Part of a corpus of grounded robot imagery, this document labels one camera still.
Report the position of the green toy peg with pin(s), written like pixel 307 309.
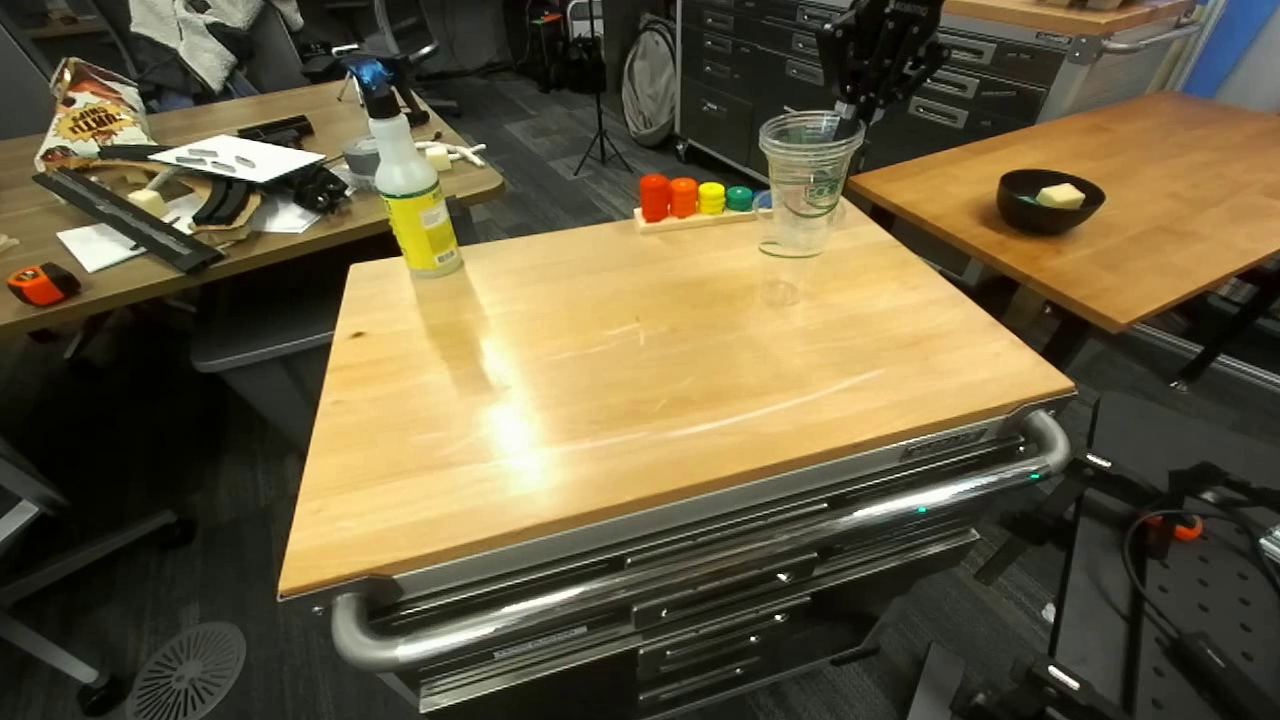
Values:
pixel 743 197

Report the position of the small black gadget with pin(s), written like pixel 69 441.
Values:
pixel 320 188

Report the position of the yellow toy peg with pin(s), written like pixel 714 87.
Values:
pixel 714 197

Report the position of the flat black device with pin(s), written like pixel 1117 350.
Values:
pixel 272 128

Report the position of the round grey grille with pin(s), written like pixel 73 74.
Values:
pixel 187 675

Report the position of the white round disc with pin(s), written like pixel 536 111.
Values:
pixel 648 83

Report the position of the snack chips bag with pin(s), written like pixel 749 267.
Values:
pixel 94 113

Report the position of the yellow liquid spray bottle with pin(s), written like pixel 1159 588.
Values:
pixel 416 201

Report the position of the small white paper note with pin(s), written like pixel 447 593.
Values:
pixel 98 244

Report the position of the long black keyboard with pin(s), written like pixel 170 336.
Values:
pixel 125 223

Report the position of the black tripod stand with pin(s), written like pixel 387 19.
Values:
pixel 598 83

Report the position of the wooden side table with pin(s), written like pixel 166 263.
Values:
pixel 1162 201

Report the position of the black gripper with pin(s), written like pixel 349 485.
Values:
pixel 880 30

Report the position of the blue toy peg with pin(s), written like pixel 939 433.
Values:
pixel 760 201

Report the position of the white printed paper sheet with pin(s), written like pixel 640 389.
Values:
pixel 234 157

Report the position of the orange toy peg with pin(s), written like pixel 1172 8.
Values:
pixel 685 197

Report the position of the grey tool cart cabinet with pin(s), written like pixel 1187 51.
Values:
pixel 695 627

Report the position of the pale yellow food piece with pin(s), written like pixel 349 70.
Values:
pixel 1061 197

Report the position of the grey round container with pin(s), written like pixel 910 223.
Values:
pixel 362 157

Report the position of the black bowl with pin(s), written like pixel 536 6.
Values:
pixel 1027 216

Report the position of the orange tape measure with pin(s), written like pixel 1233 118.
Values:
pixel 42 285

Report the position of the white cloth over chair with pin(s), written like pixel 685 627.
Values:
pixel 202 42

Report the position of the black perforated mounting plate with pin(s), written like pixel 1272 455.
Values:
pixel 1200 627

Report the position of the office chair wheel base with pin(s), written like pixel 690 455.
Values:
pixel 83 563

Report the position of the red-orange toy peg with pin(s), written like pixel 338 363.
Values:
pixel 652 197

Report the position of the clear plastic cup green print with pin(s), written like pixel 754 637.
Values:
pixel 796 232
pixel 813 134

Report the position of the black drawer cabinet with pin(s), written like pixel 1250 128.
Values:
pixel 744 65

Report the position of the wooden office desk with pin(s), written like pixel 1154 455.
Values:
pixel 307 237

